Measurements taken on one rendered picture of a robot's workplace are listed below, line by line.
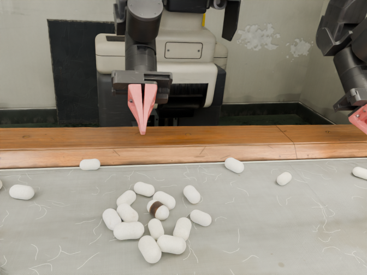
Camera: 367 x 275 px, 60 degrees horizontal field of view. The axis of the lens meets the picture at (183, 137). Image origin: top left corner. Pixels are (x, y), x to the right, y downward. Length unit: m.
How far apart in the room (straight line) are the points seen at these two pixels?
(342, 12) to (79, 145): 0.56
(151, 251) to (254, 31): 2.43
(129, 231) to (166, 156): 0.20
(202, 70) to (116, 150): 0.53
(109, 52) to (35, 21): 1.23
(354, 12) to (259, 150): 0.33
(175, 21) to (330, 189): 0.69
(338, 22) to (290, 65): 2.23
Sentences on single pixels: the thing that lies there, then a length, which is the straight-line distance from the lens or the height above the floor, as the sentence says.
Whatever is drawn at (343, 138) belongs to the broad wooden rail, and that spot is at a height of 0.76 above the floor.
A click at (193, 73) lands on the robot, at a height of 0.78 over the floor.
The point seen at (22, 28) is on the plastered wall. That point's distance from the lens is 2.47.
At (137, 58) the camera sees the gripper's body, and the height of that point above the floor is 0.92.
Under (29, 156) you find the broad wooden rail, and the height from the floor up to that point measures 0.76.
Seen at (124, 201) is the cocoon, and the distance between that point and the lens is 0.46.
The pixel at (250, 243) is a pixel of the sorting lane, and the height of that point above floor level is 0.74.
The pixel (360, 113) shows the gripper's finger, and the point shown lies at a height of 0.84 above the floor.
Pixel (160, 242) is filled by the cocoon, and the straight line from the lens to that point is 0.40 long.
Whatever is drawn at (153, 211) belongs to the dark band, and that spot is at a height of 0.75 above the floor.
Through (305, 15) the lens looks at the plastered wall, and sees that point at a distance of 2.91.
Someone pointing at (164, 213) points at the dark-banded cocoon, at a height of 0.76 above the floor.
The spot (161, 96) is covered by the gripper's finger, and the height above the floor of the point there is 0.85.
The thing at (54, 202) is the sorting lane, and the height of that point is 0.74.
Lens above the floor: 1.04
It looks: 26 degrees down
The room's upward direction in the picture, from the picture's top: 4 degrees clockwise
